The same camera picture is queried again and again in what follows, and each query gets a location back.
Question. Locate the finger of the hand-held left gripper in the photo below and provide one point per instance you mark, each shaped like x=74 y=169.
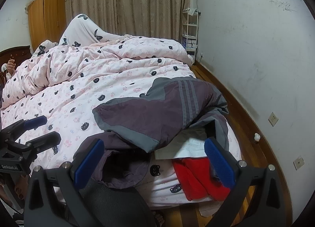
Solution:
x=46 y=138
x=37 y=121

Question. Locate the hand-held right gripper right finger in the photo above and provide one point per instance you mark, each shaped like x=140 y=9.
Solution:
x=219 y=164

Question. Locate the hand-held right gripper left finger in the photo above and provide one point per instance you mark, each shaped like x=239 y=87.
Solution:
x=89 y=161

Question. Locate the purple and grey striped jacket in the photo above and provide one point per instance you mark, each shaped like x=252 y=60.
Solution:
x=147 y=116

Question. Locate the red cloth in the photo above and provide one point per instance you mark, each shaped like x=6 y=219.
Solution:
x=192 y=177

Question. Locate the white cloth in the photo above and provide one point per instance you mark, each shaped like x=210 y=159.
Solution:
x=192 y=147

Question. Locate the small white night light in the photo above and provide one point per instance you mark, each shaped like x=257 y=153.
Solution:
x=257 y=137

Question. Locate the pink cat-print quilt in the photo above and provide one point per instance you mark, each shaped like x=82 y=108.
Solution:
x=86 y=89

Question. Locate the dark wooden headboard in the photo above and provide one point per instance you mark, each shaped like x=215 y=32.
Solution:
x=17 y=53

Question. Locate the white butterfly-print pillow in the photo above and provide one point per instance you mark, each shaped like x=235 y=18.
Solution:
x=81 y=30

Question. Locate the wooden wardrobe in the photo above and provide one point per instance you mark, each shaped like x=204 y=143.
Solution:
x=46 y=20

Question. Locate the white shelf rack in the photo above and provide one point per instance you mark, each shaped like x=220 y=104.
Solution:
x=189 y=42

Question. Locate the beige curtain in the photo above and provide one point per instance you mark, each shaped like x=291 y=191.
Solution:
x=123 y=2

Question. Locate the white wall socket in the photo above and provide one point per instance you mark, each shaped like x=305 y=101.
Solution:
x=273 y=119
x=298 y=163

